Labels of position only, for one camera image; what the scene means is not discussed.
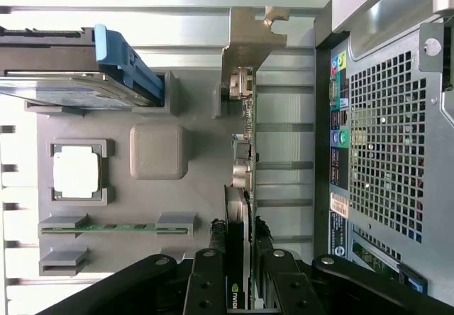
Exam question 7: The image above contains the grey plastic parts rack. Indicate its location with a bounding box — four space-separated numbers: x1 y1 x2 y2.
23 69 256 284

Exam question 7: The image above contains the green RAM stick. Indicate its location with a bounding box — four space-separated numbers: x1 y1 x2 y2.
40 222 189 233

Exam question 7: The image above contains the blue card retention clip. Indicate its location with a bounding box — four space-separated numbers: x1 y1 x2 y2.
397 263 428 294

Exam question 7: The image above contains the silver CPU chip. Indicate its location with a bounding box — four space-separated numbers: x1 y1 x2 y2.
52 145 103 199

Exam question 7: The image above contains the hard disk with blue carrier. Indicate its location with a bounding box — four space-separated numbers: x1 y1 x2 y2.
0 23 167 109

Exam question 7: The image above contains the dark grey PC case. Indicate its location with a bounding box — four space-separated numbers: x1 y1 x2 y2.
314 0 454 304

